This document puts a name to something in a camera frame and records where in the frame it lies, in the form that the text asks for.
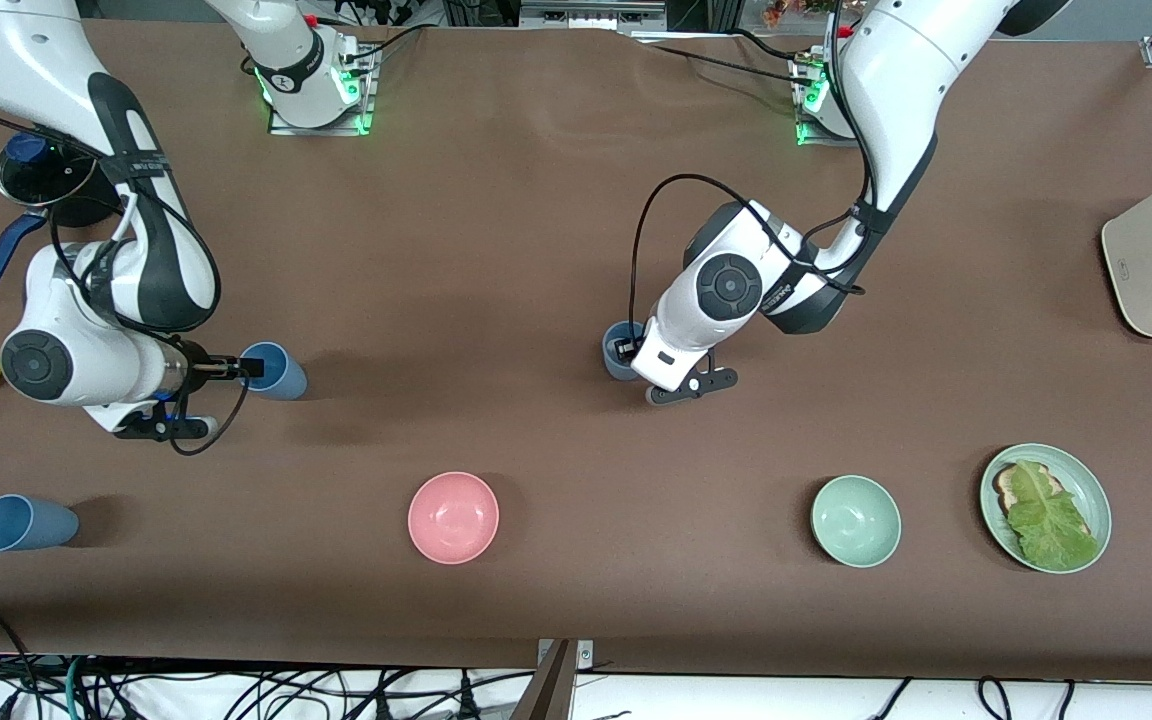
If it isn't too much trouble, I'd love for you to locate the green lettuce leaf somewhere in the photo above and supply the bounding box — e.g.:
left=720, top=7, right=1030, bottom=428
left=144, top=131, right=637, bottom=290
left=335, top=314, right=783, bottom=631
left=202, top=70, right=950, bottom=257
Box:
left=1006, top=460, right=1102, bottom=571

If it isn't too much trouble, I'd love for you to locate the blue plastic cup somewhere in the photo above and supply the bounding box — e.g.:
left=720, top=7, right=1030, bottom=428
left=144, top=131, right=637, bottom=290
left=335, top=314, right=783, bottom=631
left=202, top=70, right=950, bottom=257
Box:
left=0, top=494, right=80, bottom=553
left=236, top=341, right=309, bottom=402

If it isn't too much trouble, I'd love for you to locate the pale green bowl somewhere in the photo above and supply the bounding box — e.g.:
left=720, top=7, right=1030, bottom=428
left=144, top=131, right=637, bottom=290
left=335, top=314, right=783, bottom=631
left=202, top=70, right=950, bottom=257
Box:
left=810, top=474, right=903, bottom=569

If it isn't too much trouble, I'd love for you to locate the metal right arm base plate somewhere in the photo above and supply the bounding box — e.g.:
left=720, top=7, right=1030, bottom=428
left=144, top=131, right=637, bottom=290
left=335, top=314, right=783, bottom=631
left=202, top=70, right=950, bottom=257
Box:
left=269, top=45, right=377, bottom=137

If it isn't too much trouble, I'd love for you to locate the grey-blue plastic cup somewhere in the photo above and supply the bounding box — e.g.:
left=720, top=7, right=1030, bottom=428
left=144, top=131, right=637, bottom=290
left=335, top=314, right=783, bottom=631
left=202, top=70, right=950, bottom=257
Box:
left=603, top=320, right=651, bottom=382

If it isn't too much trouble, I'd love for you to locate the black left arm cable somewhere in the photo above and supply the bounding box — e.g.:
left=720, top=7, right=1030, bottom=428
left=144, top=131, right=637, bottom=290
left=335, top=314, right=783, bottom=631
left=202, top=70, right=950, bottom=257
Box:
left=628, top=0, right=885, bottom=323

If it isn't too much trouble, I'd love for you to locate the black base cable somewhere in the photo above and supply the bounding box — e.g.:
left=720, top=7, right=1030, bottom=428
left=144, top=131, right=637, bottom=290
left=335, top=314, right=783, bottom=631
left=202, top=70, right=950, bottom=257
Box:
left=341, top=25, right=429, bottom=63
left=731, top=28, right=812, bottom=66
left=648, top=43, right=817, bottom=89

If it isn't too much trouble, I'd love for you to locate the glass lid with blue knob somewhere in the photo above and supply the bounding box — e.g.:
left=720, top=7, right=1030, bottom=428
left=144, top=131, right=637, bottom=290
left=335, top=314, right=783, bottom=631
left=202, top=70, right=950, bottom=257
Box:
left=0, top=132, right=99, bottom=208

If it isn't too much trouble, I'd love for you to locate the small metal bracket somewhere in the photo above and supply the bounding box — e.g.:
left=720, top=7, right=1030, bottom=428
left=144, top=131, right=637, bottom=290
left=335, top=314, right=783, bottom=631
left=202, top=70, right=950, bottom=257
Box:
left=536, top=640, right=594, bottom=669

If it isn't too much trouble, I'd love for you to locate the dark pot with blue handle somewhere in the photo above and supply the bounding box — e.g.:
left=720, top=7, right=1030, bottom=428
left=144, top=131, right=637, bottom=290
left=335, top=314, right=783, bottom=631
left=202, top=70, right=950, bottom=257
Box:
left=0, top=190, right=127, bottom=297

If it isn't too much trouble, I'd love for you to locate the toasted bread slice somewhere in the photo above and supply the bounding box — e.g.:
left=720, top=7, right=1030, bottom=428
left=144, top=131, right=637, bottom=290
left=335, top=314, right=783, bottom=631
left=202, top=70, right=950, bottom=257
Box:
left=996, top=463, right=1092, bottom=539

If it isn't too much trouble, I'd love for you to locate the aluminium frame rail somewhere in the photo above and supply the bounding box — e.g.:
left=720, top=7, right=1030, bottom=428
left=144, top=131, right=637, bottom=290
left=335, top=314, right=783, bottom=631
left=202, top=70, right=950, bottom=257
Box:
left=521, top=0, right=669, bottom=31

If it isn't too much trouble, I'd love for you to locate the brown post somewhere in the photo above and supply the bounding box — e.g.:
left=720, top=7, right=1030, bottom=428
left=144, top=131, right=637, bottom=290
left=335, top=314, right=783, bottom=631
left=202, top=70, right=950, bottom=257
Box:
left=511, top=640, right=577, bottom=720

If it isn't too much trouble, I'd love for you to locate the brown table cover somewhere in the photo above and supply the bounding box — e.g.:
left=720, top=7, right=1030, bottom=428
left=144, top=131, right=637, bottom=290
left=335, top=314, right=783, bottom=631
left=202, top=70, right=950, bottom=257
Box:
left=0, top=15, right=1152, bottom=683

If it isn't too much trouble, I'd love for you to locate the pink bowl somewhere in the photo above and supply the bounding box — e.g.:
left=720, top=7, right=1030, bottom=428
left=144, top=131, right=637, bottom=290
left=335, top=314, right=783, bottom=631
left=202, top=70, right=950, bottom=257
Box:
left=407, top=471, right=501, bottom=566

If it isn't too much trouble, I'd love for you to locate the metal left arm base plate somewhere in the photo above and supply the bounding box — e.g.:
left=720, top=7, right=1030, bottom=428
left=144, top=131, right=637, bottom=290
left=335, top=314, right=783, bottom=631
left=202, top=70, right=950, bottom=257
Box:
left=792, top=50, right=862, bottom=149

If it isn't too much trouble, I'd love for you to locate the pale green plate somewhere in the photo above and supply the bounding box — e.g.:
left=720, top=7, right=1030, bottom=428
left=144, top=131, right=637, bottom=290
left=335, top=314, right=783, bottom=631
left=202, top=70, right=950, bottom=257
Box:
left=979, top=443, right=1113, bottom=575

